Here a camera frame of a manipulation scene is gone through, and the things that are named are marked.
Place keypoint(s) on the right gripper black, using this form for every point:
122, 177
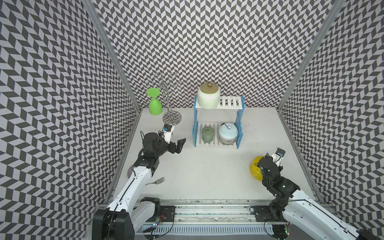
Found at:
266, 156

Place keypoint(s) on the yellow patterned tea canister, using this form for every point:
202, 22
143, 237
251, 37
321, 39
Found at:
255, 169

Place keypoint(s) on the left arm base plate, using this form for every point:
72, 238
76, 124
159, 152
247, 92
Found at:
167, 214

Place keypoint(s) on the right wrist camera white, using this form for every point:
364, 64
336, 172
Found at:
278, 156

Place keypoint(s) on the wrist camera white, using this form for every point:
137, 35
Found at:
278, 156
167, 132

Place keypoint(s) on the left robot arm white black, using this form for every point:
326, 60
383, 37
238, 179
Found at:
121, 219

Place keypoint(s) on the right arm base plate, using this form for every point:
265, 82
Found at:
266, 214

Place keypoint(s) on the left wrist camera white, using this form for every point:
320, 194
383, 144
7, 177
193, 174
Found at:
167, 132

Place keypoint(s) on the cream canister brown lid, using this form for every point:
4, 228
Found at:
208, 95

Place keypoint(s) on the green plastic wine glass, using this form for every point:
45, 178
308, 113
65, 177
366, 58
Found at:
155, 106

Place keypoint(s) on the small green tea canister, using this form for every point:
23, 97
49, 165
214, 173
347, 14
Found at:
208, 134

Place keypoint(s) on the lilac plastic bowl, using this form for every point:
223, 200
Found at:
129, 172

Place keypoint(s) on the blue white two-tier shelf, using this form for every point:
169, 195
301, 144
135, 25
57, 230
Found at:
226, 103

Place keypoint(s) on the chrome wire cup stand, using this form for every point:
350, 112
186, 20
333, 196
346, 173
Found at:
166, 84

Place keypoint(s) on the aluminium front rail frame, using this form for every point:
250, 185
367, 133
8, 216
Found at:
199, 218

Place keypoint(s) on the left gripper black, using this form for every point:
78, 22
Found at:
178, 148

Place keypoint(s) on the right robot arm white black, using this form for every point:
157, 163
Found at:
294, 206

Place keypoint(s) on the light blue tea canister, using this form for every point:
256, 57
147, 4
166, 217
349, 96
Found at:
228, 133

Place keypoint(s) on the silver metal fork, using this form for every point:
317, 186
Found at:
157, 182

